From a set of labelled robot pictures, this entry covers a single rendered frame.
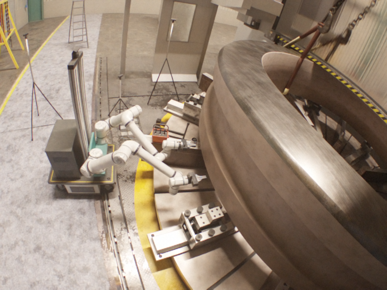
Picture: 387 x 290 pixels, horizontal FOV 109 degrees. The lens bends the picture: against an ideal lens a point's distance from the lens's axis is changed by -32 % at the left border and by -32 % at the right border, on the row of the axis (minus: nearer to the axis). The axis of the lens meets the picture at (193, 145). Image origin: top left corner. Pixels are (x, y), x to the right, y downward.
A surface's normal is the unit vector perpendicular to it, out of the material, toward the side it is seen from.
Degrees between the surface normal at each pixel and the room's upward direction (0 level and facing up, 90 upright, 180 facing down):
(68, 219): 0
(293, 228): 90
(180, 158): 90
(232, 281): 0
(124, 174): 0
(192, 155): 90
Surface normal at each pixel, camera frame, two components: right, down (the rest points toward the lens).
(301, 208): -0.80, 0.27
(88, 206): 0.22, -0.69
